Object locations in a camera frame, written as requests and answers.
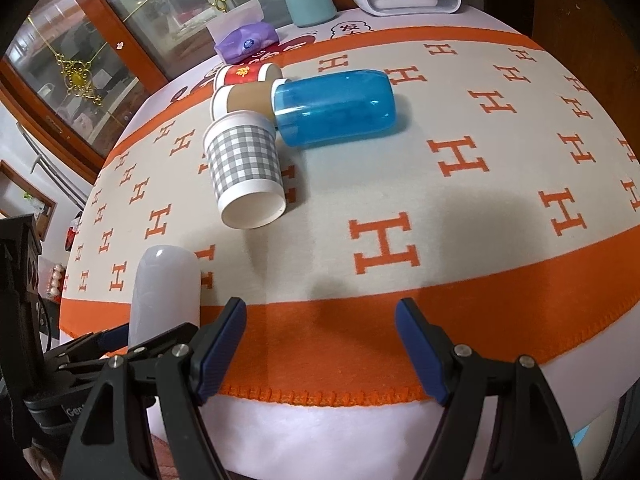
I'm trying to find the white plastic cup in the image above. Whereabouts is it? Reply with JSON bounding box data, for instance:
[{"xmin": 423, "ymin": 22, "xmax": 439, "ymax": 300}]
[{"xmin": 128, "ymin": 245, "xmax": 201, "ymax": 347}]

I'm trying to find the blue plastic cup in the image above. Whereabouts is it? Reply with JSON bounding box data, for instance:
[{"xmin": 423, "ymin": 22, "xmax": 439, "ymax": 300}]
[{"xmin": 271, "ymin": 70, "xmax": 397, "ymax": 148}]

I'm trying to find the brown sleeve paper cup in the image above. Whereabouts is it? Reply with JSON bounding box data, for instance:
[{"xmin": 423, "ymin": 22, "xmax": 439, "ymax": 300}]
[{"xmin": 210, "ymin": 78, "xmax": 290, "ymax": 122}]

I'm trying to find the wooden glass sliding door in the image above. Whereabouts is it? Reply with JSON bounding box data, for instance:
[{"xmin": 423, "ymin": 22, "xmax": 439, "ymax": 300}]
[{"xmin": 1, "ymin": 0, "xmax": 352, "ymax": 182}]

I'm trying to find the purple tissue pack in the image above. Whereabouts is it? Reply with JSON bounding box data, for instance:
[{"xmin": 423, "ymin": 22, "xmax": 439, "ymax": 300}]
[{"xmin": 206, "ymin": 0, "xmax": 280, "ymax": 64}]

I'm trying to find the grey checked paper cup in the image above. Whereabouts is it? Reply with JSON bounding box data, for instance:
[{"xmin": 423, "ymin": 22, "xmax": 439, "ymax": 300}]
[{"xmin": 203, "ymin": 110, "xmax": 286, "ymax": 230}]

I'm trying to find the red egg carton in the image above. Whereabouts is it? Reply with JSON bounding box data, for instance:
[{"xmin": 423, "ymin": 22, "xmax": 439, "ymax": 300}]
[{"xmin": 39, "ymin": 257, "xmax": 66, "ymax": 304}]

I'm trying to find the red paper cup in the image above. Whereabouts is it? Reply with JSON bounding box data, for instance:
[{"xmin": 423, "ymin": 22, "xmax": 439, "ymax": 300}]
[{"xmin": 214, "ymin": 63, "xmax": 282, "ymax": 90}]

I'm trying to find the orange H-pattern tablecloth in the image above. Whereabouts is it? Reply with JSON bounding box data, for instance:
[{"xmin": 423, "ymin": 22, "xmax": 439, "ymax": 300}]
[{"xmin": 61, "ymin": 10, "xmax": 639, "ymax": 479}]

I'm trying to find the teal canister with lid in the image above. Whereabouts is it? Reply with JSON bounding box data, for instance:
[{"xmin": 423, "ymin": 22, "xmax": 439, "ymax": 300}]
[{"xmin": 284, "ymin": 0, "xmax": 337, "ymax": 27}]

